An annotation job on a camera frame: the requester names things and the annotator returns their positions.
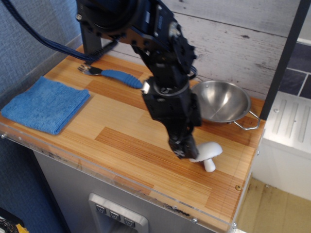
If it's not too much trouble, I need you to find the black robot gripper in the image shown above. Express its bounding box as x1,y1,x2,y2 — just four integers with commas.
142,77,202,159

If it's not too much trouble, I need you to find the white toy mushroom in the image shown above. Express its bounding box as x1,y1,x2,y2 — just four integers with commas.
189,142,223,172

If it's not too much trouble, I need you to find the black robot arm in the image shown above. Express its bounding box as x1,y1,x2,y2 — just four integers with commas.
77,0,202,159

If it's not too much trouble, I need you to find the blue folded cloth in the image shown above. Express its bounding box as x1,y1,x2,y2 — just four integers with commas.
1,77,90,135

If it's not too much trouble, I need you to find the white toy sink unit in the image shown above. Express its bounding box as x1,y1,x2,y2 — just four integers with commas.
252,92,311,200

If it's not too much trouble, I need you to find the silver dispenser button panel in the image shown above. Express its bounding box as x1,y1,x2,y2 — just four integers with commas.
88,193,149,233

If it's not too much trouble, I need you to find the yellow object bottom left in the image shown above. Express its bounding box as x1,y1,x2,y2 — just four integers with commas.
0,217,31,233

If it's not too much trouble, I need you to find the small steel two-handled pan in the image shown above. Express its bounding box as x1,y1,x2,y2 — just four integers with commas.
191,81,260,131

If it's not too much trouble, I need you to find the blue-handled metal spork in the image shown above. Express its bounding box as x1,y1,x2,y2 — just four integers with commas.
78,64,143,89

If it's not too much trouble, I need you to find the blue braided robot cable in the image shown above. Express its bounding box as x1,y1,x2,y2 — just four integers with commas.
0,0,117,63

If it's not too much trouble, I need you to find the dark left shelf post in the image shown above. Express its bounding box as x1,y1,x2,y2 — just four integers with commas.
80,24,102,56

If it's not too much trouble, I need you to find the dark shelf post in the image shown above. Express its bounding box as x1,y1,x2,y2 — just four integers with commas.
260,0,311,120
80,24,102,56

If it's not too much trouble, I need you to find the dark right shelf post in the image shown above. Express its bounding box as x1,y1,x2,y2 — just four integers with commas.
260,0,311,120

